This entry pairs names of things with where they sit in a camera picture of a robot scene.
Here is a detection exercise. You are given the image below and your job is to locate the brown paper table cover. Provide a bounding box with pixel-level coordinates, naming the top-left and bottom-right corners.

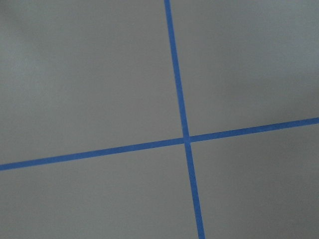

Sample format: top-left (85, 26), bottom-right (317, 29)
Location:
top-left (0, 0), bottom-right (319, 239)

